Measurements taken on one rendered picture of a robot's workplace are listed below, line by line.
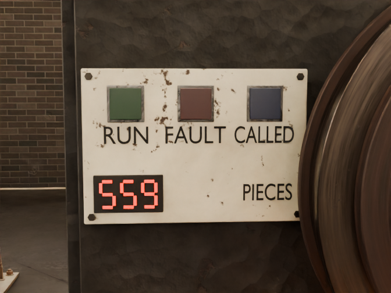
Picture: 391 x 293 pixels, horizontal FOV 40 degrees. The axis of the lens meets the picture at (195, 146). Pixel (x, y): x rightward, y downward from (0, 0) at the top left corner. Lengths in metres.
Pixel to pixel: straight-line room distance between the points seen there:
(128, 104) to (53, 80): 6.10
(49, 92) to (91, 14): 6.08
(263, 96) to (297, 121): 0.05
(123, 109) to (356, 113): 0.26
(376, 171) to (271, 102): 0.17
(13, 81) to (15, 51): 0.36
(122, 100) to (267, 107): 0.17
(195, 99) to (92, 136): 0.12
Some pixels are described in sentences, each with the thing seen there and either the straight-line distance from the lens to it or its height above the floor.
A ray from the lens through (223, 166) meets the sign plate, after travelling 0.63.
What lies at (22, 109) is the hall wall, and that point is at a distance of 6.79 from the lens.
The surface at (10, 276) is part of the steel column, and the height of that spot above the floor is 0.03.
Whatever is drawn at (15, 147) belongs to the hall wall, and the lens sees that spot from 6.85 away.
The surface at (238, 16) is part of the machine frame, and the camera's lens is 0.65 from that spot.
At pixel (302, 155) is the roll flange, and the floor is 1.15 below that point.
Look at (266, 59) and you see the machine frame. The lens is 0.65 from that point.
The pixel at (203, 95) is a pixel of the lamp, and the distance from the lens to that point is 0.61.
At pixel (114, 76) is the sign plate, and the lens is 0.62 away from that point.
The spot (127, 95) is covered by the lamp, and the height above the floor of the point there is 1.21.
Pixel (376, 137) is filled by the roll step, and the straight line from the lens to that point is 0.51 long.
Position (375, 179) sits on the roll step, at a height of 1.14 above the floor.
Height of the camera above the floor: 1.22
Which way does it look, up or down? 6 degrees down
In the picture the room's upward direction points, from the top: straight up
